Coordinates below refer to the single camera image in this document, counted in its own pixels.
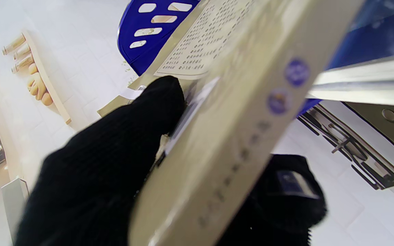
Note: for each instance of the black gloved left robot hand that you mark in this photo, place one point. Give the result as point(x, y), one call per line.
point(97, 171)

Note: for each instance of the blue perforated plastic file holder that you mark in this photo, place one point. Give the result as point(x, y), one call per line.
point(132, 51)

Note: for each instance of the beige book with barcode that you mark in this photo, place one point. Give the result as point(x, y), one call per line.
point(245, 102)

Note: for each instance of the white and yellow book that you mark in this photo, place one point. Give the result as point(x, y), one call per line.
point(371, 90)

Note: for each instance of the light blue paperback book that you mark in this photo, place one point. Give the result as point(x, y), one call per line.
point(381, 13)

